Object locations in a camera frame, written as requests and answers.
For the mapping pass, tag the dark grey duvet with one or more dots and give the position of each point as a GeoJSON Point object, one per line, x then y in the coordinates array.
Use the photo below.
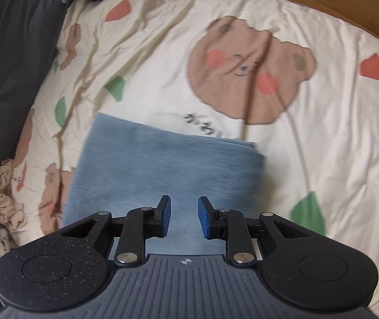
{"type": "Point", "coordinates": [13, 56]}

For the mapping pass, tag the cream bear print bed sheet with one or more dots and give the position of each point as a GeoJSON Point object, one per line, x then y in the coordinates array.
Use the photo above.
{"type": "Point", "coordinates": [325, 133]}

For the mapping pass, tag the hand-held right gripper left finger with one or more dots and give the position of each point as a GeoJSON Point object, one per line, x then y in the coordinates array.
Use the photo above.
{"type": "Point", "coordinates": [165, 212]}

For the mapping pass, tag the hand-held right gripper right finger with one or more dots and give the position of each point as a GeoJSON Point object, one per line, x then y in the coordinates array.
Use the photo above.
{"type": "Point", "coordinates": [204, 216]}

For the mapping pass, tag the blue denim pants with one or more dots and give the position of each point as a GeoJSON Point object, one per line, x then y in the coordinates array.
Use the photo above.
{"type": "Point", "coordinates": [162, 162]}

